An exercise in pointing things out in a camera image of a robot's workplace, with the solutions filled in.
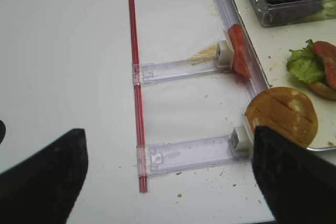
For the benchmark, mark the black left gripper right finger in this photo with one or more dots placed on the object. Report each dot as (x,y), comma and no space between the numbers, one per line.
(298,186)

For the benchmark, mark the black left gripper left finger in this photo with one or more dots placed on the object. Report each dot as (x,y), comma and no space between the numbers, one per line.
(45,187)

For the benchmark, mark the lettuce leaf on bun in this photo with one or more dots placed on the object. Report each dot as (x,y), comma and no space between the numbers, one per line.
(304,65)

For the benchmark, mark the standing tomato slice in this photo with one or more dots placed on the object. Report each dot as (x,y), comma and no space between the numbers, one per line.
(235,33)

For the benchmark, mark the tomato slices on bun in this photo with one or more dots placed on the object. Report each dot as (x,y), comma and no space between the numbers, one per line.
(326,52)

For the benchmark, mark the white lower left pusher block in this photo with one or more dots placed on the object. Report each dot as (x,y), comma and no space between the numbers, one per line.
(242,139)

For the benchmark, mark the white pusher block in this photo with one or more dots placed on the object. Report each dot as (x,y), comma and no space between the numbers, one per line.
(242,139)
(224,53)

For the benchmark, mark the toasted bun half standing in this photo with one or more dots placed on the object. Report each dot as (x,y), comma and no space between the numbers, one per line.
(286,110)

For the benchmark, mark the bottom bun on tray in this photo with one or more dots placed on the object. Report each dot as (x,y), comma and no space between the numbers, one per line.
(323,90)

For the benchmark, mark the red left guide rod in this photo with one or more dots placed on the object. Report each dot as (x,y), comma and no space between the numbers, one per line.
(140,134)

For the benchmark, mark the white metal tray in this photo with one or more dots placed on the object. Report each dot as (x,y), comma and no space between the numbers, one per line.
(271,47)

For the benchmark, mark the white upper left pusher block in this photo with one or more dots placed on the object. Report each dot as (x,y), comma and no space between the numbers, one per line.
(224,53)

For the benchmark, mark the clear lower left rail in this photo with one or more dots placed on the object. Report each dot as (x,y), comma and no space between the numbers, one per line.
(164,158)

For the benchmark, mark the clear upper left rail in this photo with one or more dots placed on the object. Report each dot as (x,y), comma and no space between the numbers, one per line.
(151,73)

